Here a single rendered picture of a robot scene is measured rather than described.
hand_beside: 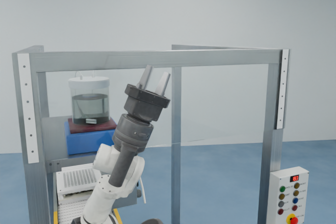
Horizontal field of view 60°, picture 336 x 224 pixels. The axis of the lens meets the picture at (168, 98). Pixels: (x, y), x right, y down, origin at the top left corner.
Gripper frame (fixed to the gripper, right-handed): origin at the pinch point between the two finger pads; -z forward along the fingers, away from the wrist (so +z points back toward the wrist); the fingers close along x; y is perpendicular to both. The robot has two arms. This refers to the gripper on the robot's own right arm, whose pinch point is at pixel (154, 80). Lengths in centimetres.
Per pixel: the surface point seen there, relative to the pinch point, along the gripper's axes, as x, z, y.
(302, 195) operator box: -96, 25, 1
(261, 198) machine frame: -87, 35, 13
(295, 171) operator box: -89, 16, 5
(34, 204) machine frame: 8, 53, 26
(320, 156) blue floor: -394, 25, 143
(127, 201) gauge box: -26, 49, 26
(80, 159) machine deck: -3.3, 37.4, 31.2
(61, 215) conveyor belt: -20, 82, 63
